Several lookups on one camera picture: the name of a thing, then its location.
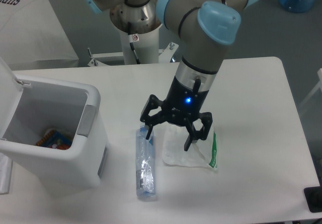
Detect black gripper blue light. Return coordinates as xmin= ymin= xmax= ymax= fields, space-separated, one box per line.
xmin=139 ymin=76 xmax=213 ymax=152

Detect clear plastic bag green strip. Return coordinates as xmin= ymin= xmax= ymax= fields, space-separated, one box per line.
xmin=162 ymin=125 xmax=217 ymax=171

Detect white printed cloth cover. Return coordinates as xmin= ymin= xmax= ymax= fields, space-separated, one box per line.
xmin=1 ymin=0 xmax=78 ymax=69

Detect clear plastic water bottle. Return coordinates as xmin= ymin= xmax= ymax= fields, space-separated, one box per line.
xmin=135 ymin=125 xmax=156 ymax=199

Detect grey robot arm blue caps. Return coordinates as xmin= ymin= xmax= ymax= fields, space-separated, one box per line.
xmin=86 ymin=0 xmax=258 ymax=151

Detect white push-lid trash can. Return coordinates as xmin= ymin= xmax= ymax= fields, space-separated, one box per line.
xmin=1 ymin=61 xmax=108 ymax=188

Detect white frame at right edge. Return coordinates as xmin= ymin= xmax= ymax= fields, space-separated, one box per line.
xmin=299 ymin=68 xmax=322 ymax=108

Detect black device at table edge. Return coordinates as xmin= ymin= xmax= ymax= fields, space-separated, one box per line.
xmin=304 ymin=186 xmax=321 ymax=213

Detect colourful snack wrapper in bin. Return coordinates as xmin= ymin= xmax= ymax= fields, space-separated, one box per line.
xmin=36 ymin=129 xmax=72 ymax=150

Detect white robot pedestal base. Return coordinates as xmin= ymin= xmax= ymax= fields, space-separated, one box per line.
xmin=88 ymin=29 xmax=179 ymax=67

